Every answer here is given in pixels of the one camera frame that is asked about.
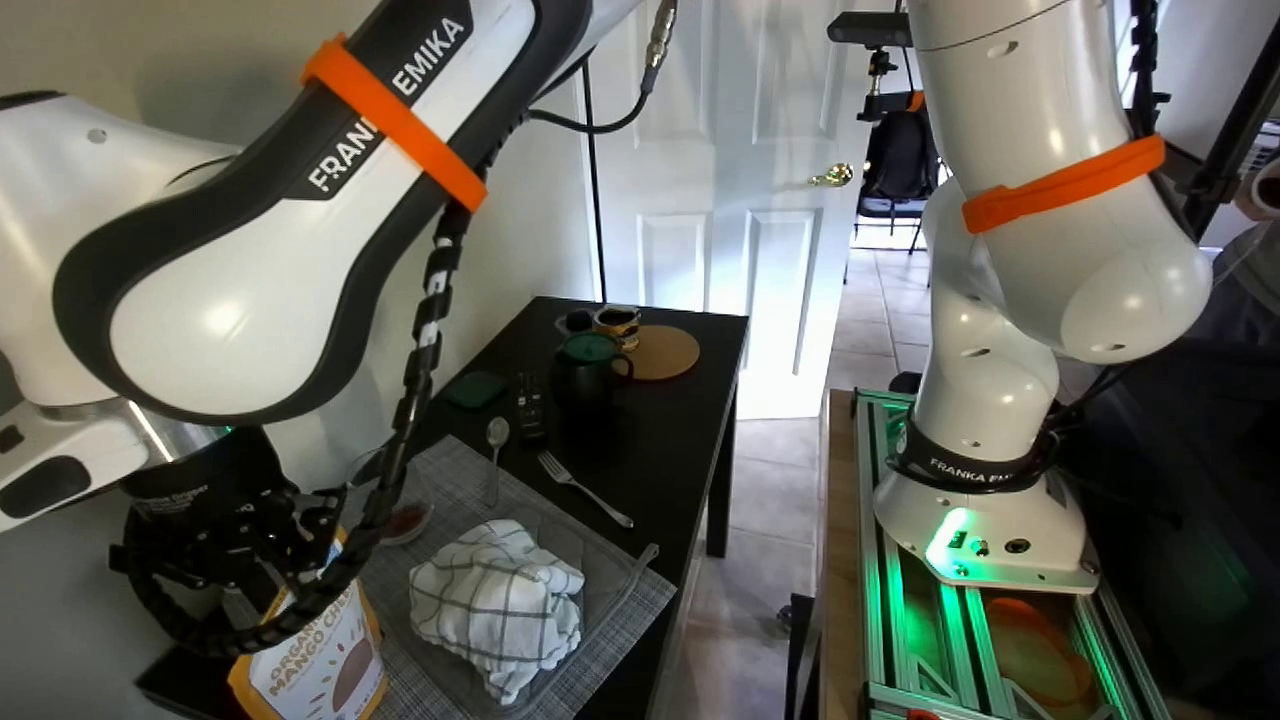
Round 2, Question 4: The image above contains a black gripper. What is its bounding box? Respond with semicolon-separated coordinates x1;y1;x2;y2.
110;430;367;660

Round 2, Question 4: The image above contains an orange snack packet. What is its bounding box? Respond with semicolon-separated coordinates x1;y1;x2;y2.
223;577;391;720

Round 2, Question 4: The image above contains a white checkered cloth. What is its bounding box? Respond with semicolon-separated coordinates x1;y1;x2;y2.
405;514;592;710

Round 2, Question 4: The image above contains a silver spoon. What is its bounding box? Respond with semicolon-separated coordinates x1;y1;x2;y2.
480;413;515;470

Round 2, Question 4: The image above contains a green round lid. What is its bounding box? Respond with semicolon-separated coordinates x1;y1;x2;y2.
442;370;507;413

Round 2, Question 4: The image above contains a small black remote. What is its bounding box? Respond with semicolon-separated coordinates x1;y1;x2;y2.
511;387;553;448

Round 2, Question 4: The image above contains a silver fork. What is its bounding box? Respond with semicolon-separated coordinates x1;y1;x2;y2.
538;448;641;530

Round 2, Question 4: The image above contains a grey grid mat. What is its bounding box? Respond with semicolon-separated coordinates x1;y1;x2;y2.
354;430;680;720

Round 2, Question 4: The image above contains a dark green mug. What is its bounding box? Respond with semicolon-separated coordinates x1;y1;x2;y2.
553;326;636;445

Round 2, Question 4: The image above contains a black table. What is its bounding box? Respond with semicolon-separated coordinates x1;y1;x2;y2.
134;292;752;720

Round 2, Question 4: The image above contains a yellow patterned cup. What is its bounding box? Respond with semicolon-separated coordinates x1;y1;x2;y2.
592;301;649;344

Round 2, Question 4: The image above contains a round cork coaster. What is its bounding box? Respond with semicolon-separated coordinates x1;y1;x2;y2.
620;319;704;387

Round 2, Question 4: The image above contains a wooden board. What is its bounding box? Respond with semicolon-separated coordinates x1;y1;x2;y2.
811;387;873;720

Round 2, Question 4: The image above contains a white panel door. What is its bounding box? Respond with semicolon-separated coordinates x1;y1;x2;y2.
575;0;873;423

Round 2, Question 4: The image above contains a blue folding chair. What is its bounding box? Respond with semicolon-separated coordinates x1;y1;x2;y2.
851;190;938;292

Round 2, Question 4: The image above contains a black backpack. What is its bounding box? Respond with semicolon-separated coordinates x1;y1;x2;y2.
860;90;946;203

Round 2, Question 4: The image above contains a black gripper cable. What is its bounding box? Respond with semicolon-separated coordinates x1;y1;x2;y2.
318;0;683;605

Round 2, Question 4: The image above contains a green lit metal frame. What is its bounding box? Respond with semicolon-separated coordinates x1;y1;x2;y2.
851;387;1175;720

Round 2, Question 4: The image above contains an orange disc under frame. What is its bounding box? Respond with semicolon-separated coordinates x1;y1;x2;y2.
986;592;1106;710

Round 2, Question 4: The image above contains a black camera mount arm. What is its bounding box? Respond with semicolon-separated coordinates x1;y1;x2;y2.
823;6;933;117

